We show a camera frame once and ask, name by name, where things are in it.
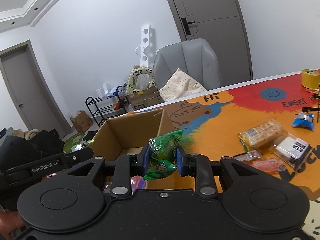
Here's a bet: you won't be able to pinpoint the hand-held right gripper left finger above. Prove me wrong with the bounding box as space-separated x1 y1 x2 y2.
66 144 151 198

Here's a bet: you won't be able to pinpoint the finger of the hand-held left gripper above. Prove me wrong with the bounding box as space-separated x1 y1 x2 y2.
59 147 95 167

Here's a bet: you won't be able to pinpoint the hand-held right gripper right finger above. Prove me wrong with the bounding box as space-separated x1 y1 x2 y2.
176 147 272 198

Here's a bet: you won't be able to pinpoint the green snack packet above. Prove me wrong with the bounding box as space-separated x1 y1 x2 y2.
143 128 187 181

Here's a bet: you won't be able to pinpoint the pink purple snack packet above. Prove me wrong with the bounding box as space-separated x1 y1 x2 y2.
131 176 147 190

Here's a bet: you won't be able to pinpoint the clear cracker packet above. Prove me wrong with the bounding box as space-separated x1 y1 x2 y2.
237 119 285 153

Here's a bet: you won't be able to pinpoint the person's left hand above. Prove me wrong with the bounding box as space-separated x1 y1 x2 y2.
0 210 23 233

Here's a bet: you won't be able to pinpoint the green floor rug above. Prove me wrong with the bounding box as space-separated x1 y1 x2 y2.
62 132 87 153

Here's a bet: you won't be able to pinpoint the black jacket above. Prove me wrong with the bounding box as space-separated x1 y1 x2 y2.
0 128 66 173

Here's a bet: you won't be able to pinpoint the small brown cardboard box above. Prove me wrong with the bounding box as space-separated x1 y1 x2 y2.
69 110 93 133

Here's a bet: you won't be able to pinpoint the beige plush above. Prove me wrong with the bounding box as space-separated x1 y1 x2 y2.
11 129 39 141

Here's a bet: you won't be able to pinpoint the black shoe rack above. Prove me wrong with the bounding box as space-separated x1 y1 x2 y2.
85 96 130 128

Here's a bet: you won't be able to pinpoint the taped cardboard floor box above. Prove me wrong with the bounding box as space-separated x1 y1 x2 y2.
127 87 166 113

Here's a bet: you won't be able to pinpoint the cartoon cat table mat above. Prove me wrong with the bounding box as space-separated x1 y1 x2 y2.
147 69 320 240

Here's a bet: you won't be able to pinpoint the white paper bags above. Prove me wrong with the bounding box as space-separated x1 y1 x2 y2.
96 82 118 98

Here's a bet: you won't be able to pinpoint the blue plastic bag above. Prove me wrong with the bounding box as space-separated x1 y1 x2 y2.
108 86 127 98

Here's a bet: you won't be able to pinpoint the dotted cream pillow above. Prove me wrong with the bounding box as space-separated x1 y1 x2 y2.
159 68 208 103

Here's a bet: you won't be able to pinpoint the panda print seat cushion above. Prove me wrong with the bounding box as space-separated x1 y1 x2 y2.
126 65 158 94

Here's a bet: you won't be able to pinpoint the grey side door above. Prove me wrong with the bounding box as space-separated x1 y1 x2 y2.
0 39 73 141

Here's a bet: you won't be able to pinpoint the pink jelly packet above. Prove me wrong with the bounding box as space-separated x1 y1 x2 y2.
249 158 286 174

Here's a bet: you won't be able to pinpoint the grey chair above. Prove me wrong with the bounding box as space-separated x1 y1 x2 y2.
152 38 222 96

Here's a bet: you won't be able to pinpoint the clear packet with black label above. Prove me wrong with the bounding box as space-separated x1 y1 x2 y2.
272 133 313 168

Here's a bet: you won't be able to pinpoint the white perforated board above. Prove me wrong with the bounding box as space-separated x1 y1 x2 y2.
135 24 156 67

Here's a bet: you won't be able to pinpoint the blue snack packet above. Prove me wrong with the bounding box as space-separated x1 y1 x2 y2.
292 112 316 132

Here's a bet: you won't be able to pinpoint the yellow tape roll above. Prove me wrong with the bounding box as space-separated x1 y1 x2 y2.
301 69 320 89

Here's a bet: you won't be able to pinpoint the black door handle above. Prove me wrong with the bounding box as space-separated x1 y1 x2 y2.
181 17 196 36

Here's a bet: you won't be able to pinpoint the black wire rack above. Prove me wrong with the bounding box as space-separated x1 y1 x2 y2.
301 86 320 123

